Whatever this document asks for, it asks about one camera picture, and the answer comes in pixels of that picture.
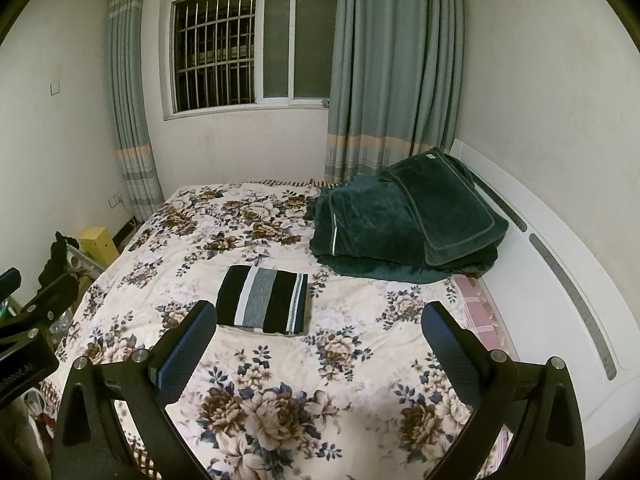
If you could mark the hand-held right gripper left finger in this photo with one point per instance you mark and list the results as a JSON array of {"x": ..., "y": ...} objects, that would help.
[{"x": 187, "y": 355}]

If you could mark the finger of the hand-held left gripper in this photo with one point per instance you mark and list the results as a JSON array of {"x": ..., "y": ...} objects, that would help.
[
  {"x": 47, "y": 305},
  {"x": 9, "y": 282}
]

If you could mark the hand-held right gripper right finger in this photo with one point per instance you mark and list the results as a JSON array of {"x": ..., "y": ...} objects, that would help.
[{"x": 450, "y": 350}]

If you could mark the dark striped sweater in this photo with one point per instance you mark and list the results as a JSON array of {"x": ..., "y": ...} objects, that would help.
[{"x": 260, "y": 300}]

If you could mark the black cloth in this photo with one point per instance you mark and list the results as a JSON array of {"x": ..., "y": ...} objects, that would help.
[{"x": 55, "y": 260}]

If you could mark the pink checked sheet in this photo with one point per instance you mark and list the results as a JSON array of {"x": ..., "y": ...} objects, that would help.
[{"x": 475, "y": 310}]

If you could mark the yellow box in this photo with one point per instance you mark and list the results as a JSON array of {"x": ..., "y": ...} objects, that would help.
[{"x": 97, "y": 247}]

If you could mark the white headboard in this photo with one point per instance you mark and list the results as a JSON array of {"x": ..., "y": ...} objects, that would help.
[{"x": 550, "y": 320}]

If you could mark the floral bedspread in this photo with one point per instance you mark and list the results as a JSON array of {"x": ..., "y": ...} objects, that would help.
[{"x": 350, "y": 310}]

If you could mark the dark green plush blanket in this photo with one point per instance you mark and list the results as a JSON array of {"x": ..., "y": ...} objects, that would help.
[{"x": 370, "y": 230}]

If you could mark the dark green stitched-edge blanket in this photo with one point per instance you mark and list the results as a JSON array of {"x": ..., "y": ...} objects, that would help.
[{"x": 450, "y": 200}]

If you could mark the brown fringed checked sheet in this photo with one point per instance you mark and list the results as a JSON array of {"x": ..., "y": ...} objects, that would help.
[{"x": 285, "y": 182}]

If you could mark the narrow grey-green curtain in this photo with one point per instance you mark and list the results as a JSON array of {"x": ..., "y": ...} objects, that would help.
[{"x": 130, "y": 110}]

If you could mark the wide grey-green curtain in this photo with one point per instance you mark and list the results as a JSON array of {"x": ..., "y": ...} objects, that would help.
[{"x": 390, "y": 60}]

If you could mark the barred window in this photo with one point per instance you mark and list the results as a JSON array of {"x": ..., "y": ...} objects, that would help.
[{"x": 295, "y": 35}]

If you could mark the white wall socket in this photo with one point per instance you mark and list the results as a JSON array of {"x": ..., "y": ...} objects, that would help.
[{"x": 115, "y": 200}]

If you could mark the white wall switch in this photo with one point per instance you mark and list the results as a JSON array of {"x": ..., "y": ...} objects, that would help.
[{"x": 55, "y": 88}]

